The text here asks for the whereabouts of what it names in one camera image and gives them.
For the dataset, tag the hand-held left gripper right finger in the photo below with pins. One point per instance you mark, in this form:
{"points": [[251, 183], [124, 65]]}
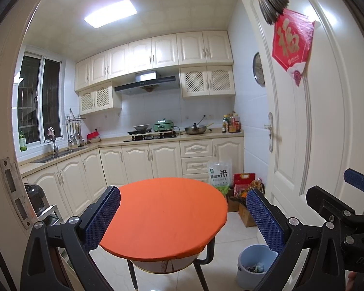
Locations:
{"points": [[264, 218]]}

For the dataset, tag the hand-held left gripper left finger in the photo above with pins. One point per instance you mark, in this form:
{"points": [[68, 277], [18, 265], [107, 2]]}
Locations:
{"points": [[101, 215]]}

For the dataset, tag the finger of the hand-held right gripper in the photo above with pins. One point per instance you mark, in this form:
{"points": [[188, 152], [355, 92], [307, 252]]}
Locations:
{"points": [[324, 201], [359, 180]]}

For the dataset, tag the blue trash bin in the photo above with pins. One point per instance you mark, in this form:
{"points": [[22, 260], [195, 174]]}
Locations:
{"points": [[248, 277]]}

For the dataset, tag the person's right hand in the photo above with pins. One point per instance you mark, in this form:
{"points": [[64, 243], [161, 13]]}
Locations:
{"points": [[351, 281]]}

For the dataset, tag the brown cardboard box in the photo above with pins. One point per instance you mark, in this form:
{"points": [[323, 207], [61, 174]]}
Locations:
{"points": [[245, 216], [233, 204]]}

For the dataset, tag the red rice bag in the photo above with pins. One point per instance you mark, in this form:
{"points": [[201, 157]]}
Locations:
{"points": [[244, 180]]}

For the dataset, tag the metal step stool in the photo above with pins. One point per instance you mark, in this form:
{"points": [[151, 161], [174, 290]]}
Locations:
{"points": [[50, 210]]}

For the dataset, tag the round table with orange cover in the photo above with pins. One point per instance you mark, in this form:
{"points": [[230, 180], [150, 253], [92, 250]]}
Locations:
{"points": [[160, 215]]}

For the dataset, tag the cream base cabinets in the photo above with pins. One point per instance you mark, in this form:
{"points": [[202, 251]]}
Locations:
{"points": [[133, 163]]}

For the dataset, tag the white green rice bag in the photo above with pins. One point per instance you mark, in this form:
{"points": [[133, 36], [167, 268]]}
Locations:
{"points": [[220, 174]]}

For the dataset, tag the white panel door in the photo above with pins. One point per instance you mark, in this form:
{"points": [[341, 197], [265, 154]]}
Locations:
{"points": [[321, 121]]}

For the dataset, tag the black round appliance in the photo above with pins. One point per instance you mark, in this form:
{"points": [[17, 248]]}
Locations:
{"points": [[33, 197]]}

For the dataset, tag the steel sink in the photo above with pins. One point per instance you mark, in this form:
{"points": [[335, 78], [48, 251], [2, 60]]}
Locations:
{"points": [[48, 158]]}

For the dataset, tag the red container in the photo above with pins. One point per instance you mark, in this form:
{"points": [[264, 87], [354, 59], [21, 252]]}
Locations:
{"points": [[94, 135]]}

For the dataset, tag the metal faucet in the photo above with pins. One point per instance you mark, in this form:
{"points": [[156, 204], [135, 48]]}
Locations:
{"points": [[55, 148]]}

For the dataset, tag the metal door strike plate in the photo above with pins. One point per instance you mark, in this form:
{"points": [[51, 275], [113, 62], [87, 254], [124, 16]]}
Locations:
{"points": [[15, 188]]}

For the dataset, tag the black gas stove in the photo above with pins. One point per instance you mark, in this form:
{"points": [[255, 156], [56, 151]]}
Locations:
{"points": [[151, 137]]}

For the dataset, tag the group of condiment bottles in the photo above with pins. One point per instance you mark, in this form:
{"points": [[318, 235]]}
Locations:
{"points": [[232, 124]]}

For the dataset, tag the hanging utensil rack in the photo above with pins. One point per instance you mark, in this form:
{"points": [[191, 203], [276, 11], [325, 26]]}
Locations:
{"points": [[75, 118]]}

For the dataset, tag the green glass bottle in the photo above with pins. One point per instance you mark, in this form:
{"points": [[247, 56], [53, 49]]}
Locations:
{"points": [[23, 144]]}

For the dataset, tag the green electric cooking pot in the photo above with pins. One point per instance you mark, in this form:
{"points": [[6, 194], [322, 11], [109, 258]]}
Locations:
{"points": [[162, 125]]}

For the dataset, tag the metal frying pan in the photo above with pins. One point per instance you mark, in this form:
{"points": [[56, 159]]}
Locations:
{"points": [[195, 130]]}

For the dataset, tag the narrow lattice door cabinet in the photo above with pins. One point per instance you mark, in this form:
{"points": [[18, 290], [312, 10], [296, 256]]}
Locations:
{"points": [[98, 98]]}

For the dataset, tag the sliding window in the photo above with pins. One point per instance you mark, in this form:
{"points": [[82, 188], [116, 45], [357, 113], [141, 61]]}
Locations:
{"points": [[50, 97]]}

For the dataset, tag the black range hood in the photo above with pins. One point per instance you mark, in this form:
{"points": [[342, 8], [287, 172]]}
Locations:
{"points": [[145, 83]]}

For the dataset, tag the wide lattice door cabinet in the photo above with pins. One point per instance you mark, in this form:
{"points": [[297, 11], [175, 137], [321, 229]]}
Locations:
{"points": [[206, 81]]}

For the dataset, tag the red paper door decoration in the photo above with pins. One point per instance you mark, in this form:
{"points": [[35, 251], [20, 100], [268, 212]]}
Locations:
{"points": [[291, 41]]}

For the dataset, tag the cream upper cabinets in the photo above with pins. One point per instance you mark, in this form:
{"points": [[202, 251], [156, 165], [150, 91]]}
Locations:
{"points": [[163, 51]]}

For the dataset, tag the grey feather fan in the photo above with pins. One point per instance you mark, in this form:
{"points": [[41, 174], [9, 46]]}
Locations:
{"points": [[273, 3]]}

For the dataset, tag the rectangular ceiling light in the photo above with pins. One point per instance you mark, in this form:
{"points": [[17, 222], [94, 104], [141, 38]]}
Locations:
{"points": [[110, 13]]}

